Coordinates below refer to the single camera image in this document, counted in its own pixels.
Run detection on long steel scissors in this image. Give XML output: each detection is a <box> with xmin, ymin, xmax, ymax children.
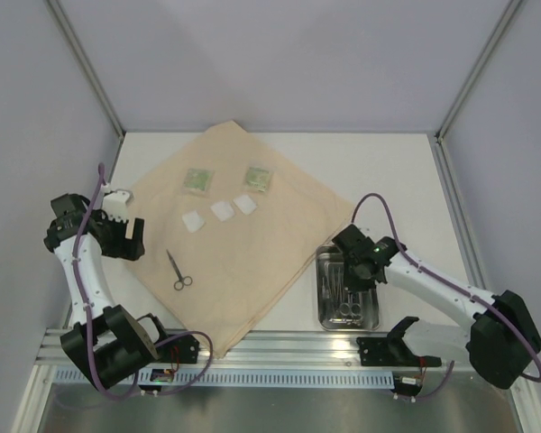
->
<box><xmin>339</xmin><ymin>291</ymin><xmax>362</xmax><ymax>318</ymax></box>

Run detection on stainless steel tray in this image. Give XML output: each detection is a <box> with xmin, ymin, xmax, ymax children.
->
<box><xmin>315</xmin><ymin>244</ymin><xmax>380</xmax><ymax>332</ymax></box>

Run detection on white gauze pad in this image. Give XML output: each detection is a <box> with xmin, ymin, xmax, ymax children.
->
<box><xmin>181</xmin><ymin>210</ymin><xmax>206</xmax><ymax>234</ymax></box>
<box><xmin>233</xmin><ymin>194</ymin><xmax>257</xmax><ymax>216</ymax></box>
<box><xmin>210</xmin><ymin>201</ymin><xmax>235</xmax><ymax>222</ymax></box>

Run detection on green sachet packet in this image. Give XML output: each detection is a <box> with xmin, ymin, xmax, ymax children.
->
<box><xmin>181</xmin><ymin>168</ymin><xmax>215</xmax><ymax>196</ymax></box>
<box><xmin>243</xmin><ymin>165</ymin><xmax>273</xmax><ymax>194</ymax></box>

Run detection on steel tweezers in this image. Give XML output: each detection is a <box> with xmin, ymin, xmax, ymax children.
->
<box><xmin>332</xmin><ymin>263</ymin><xmax>344</xmax><ymax>305</ymax></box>

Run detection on small steel scissors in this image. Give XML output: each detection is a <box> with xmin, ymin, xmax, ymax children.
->
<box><xmin>333</xmin><ymin>317</ymin><xmax>363</xmax><ymax>329</ymax></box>

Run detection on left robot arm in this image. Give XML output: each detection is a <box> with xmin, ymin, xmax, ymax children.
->
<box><xmin>44</xmin><ymin>189</ymin><xmax>171</xmax><ymax>390</ymax></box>

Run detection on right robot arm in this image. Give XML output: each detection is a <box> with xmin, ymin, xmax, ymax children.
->
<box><xmin>333</xmin><ymin>225</ymin><xmax>541</xmax><ymax>390</ymax></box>

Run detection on beige cloth drape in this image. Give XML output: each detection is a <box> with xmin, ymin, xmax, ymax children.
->
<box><xmin>128</xmin><ymin>122</ymin><xmax>353</xmax><ymax>358</ymax></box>

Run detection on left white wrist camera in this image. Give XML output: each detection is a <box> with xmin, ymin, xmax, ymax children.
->
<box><xmin>101</xmin><ymin>183</ymin><xmax>133</xmax><ymax>224</ymax></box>

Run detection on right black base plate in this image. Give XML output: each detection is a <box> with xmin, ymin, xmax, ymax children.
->
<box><xmin>356</xmin><ymin>336</ymin><xmax>442</xmax><ymax>367</ymax></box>

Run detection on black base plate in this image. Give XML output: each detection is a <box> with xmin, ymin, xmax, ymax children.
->
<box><xmin>356</xmin><ymin>336</ymin><xmax>442</xmax><ymax>367</ymax></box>
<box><xmin>155</xmin><ymin>335</ymin><xmax>199</xmax><ymax>364</ymax></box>

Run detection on aluminium front rail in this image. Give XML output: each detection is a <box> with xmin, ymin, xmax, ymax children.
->
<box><xmin>34</xmin><ymin>327</ymin><xmax>528</xmax><ymax>372</ymax></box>

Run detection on left aluminium frame post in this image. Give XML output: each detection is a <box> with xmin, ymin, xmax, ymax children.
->
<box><xmin>44</xmin><ymin>0</ymin><xmax>126</xmax><ymax>142</ymax></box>

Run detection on aluminium frame post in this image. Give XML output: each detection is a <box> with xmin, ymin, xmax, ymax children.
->
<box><xmin>435</xmin><ymin>0</ymin><xmax>527</xmax><ymax>144</ymax></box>
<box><xmin>44</xmin><ymin>0</ymin><xmax>126</xmax><ymax>142</ymax></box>

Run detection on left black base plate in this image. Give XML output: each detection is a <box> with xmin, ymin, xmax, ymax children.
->
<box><xmin>155</xmin><ymin>335</ymin><xmax>199</xmax><ymax>364</ymax></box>

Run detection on white slotted cable duct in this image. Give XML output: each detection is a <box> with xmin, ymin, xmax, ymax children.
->
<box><xmin>53</xmin><ymin>369</ymin><xmax>396</xmax><ymax>387</ymax></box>

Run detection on right aluminium frame post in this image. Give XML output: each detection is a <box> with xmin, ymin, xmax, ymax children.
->
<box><xmin>435</xmin><ymin>0</ymin><xmax>527</xmax><ymax>144</ymax></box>

